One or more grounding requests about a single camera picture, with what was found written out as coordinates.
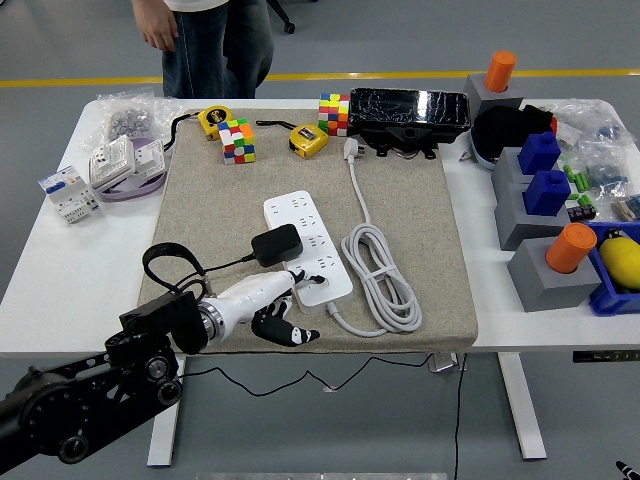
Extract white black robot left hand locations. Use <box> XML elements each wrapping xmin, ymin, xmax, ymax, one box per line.
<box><xmin>209</xmin><ymin>268</ymin><xmax>326</xmax><ymax>348</ymax></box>

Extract person's hand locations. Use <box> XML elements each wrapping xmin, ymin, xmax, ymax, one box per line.
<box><xmin>132</xmin><ymin>0</ymin><xmax>180</xmax><ymax>52</ymax></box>

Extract black plug adapter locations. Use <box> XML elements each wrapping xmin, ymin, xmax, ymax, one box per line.
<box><xmin>249</xmin><ymin>223</ymin><xmax>305</xmax><ymax>269</ymax></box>

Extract white power strip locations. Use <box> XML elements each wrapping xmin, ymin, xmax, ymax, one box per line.
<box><xmin>262</xmin><ymin>188</ymin><xmax>354</xmax><ymax>315</ymax></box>

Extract person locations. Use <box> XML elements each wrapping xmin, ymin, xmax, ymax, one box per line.
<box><xmin>132</xmin><ymin>0</ymin><xmax>276</xmax><ymax>100</ymax></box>

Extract clear bag of metal nuts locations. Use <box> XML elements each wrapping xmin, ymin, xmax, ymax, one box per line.
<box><xmin>81</xmin><ymin>85</ymin><xmax>186</xmax><ymax>151</ymax></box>

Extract yellow tape measure round label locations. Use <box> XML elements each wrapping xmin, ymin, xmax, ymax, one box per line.
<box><xmin>168</xmin><ymin>104</ymin><xmax>234</xmax><ymax>151</ymax></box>

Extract black table control panel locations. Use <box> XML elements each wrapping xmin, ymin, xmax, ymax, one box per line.
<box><xmin>572</xmin><ymin>350</ymin><xmax>640</xmax><ymax>364</ymax></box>

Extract black office chair base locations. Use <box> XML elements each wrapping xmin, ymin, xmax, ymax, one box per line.
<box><xmin>267</xmin><ymin>0</ymin><xmax>297</xmax><ymax>35</ymax></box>

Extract multicolour puzzle cube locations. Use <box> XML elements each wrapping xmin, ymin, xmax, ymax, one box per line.
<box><xmin>318</xmin><ymin>92</ymin><xmax>351</xmax><ymax>137</ymax></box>
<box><xmin>217</xmin><ymin>117</ymin><xmax>257</xmax><ymax>165</ymax></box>

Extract purple tape roll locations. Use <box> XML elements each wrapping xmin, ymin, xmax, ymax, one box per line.
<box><xmin>94</xmin><ymin>137</ymin><xmax>169</xmax><ymax>202</ymax></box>

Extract blue plastic bin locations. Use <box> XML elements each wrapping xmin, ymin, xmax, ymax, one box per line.
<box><xmin>584</xmin><ymin>221</ymin><xmax>640</xmax><ymax>317</ymax></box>

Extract grey-brown mat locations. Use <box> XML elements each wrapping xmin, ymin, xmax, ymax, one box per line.
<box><xmin>130</xmin><ymin>107</ymin><xmax>479</xmax><ymax>355</ymax></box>

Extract white blue circuit breaker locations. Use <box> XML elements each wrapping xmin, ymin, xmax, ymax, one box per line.
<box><xmin>38</xmin><ymin>164</ymin><xmax>101</xmax><ymax>225</ymax></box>

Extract grey block holder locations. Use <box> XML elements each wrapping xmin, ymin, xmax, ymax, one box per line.
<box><xmin>464</xmin><ymin>73</ymin><xmax>525</xmax><ymax>119</ymax></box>
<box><xmin>506</xmin><ymin>237</ymin><xmax>603</xmax><ymax>313</ymax></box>
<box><xmin>490</xmin><ymin>147</ymin><xmax>532</xmax><ymax>194</ymax></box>
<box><xmin>493</xmin><ymin>182</ymin><xmax>581</xmax><ymax>251</ymax></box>

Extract white table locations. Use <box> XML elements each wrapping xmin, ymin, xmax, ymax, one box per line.
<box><xmin>0</xmin><ymin>98</ymin><xmax>640</xmax><ymax>467</ymax></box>

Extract yellow toy fruit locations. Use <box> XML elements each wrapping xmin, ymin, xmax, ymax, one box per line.
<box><xmin>598</xmin><ymin>227</ymin><xmax>640</xmax><ymax>291</ymax></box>

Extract orange cylinder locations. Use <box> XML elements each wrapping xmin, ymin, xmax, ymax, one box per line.
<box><xmin>484</xmin><ymin>50</ymin><xmax>518</xmax><ymax>94</ymax></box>
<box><xmin>545</xmin><ymin>222</ymin><xmax>599</xmax><ymax>275</ymax></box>

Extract black cracked box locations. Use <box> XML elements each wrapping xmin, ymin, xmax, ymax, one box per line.
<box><xmin>348</xmin><ymin>87</ymin><xmax>472</xmax><ymax>161</ymax></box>

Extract clear bag brown parts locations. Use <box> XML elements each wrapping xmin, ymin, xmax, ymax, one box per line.
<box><xmin>610</xmin><ymin>193</ymin><xmax>640</xmax><ymax>221</ymax></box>

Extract white blue round device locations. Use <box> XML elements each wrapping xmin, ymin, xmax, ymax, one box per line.
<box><xmin>469</xmin><ymin>134</ymin><xmax>499</xmax><ymax>173</ymax></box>

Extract blue block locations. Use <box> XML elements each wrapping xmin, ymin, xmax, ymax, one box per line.
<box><xmin>517</xmin><ymin>130</ymin><xmax>562</xmax><ymax>176</ymax></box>
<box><xmin>522</xmin><ymin>169</ymin><xmax>572</xmax><ymax>217</ymax></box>

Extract clear bag blue parts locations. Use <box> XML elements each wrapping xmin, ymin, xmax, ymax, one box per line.
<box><xmin>582</xmin><ymin>142</ymin><xmax>632</xmax><ymax>201</ymax></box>

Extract black cap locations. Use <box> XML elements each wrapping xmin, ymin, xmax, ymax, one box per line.
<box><xmin>471</xmin><ymin>103</ymin><xmax>556</xmax><ymax>161</ymax></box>

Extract clear plastic parts bag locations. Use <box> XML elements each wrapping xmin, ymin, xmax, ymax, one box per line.
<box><xmin>547</xmin><ymin>98</ymin><xmax>629</xmax><ymax>149</ymax></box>

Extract thin black adapter cord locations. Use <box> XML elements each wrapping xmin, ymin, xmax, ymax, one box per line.
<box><xmin>169</xmin><ymin>253</ymin><xmax>436</xmax><ymax>397</ymax></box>

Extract white wall socket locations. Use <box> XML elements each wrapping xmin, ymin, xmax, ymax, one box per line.
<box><xmin>88</xmin><ymin>134</ymin><xmax>136</xmax><ymax>190</ymax></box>
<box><xmin>130</xmin><ymin>138</ymin><xmax>166</xmax><ymax>179</ymax></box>

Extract white power strip cord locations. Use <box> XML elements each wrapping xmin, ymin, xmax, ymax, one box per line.
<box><xmin>323</xmin><ymin>137</ymin><xmax>423</xmax><ymax>338</ymax></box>

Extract black hanging cable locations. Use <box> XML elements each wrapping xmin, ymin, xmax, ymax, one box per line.
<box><xmin>452</xmin><ymin>352</ymin><xmax>469</xmax><ymax>480</ymax></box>

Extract silver table bracket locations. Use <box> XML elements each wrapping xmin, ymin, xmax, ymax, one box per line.
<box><xmin>428</xmin><ymin>352</ymin><xmax>469</xmax><ymax>374</ymax></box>

